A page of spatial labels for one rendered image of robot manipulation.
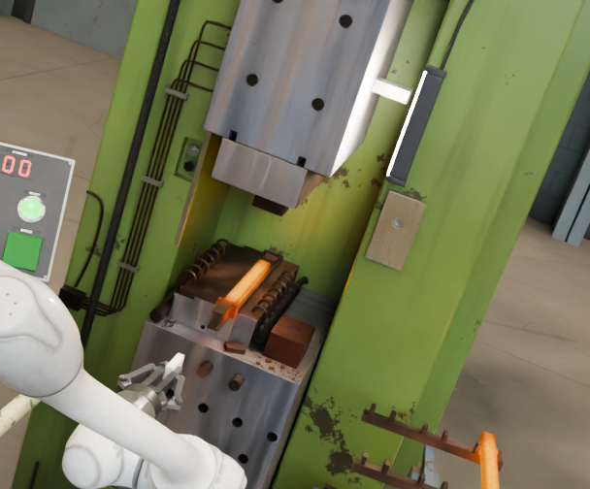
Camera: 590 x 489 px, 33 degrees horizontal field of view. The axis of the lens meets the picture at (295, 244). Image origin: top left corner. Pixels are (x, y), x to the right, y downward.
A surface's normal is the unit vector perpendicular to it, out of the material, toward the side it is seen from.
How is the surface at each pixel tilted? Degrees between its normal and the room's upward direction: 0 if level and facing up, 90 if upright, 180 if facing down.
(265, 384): 90
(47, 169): 60
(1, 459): 0
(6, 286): 53
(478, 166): 90
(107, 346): 90
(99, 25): 90
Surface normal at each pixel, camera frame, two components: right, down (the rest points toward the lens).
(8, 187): 0.31, -0.10
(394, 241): -0.23, 0.27
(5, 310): 0.16, -0.33
